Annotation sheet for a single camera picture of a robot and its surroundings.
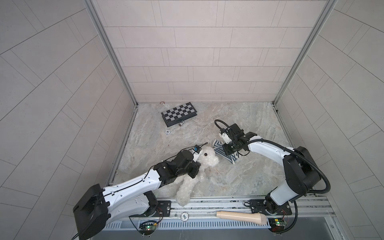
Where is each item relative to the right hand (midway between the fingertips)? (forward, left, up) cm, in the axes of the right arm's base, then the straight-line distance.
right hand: (223, 150), depth 89 cm
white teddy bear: (-10, +10, +11) cm, 18 cm away
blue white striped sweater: (-6, +4, +11) cm, 13 cm away
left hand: (-10, +12, +6) cm, 17 cm away
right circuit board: (-37, -19, -5) cm, 42 cm away
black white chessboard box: (+29, +27, +3) cm, 40 cm away
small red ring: (+47, +42, -1) cm, 63 cm away
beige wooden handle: (-35, -11, 0) cm, 36 cm away
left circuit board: (-35, +39, -1) cm, 53 cm away
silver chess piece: (+21, +26, 0) cm, 34 cm away
